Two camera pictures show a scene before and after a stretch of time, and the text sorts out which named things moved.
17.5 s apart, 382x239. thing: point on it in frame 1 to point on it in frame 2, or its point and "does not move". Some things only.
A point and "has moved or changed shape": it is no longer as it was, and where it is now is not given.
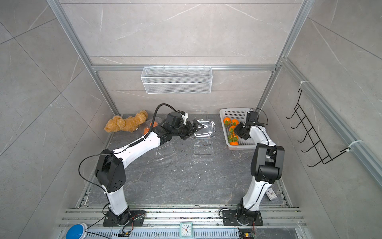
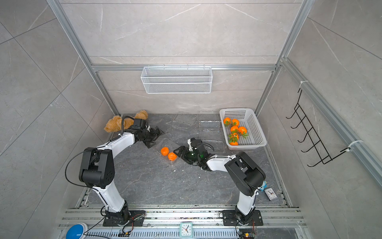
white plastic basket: [239, 114] does not move
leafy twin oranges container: [228, 121] does not move
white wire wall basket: [177, 80] does not move
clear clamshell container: [207, 132] has moved or changed shape
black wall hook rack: [324, 155] does not move
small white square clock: [270, 193] does not move
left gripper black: [190, 131] to [155, 136]
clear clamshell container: [157, 121] to [164, 151]
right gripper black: [238, 131] to [184, 149]
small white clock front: [186, 230] does not move
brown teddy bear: [117, 124] does not move
